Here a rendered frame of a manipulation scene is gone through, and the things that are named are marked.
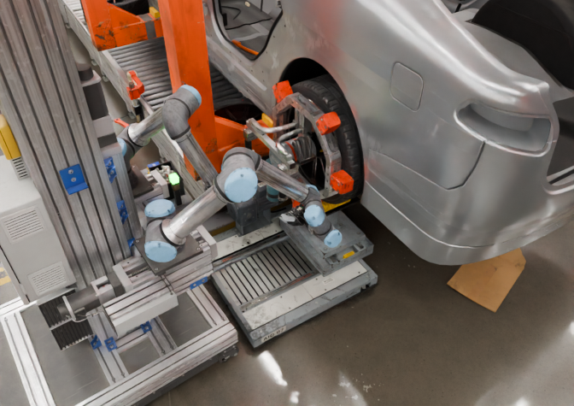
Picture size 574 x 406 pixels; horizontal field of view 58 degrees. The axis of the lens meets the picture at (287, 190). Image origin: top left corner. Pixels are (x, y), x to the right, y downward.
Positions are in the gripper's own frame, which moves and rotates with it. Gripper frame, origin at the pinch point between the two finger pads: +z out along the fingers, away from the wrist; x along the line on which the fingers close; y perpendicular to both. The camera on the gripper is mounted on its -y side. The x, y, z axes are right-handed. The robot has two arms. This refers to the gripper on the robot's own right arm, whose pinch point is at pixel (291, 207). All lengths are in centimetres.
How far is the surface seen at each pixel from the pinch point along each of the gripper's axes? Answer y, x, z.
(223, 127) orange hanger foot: 10, -9, 76
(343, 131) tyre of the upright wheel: 7.9, -41.5, 3.7
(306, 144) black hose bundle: 12.7, -24.9, 10.1
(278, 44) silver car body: 32, -57, 62
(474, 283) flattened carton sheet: -125, -54, -22
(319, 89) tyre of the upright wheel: 20, -49, 24
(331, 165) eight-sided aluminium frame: -1.2, -27.4, 2.7
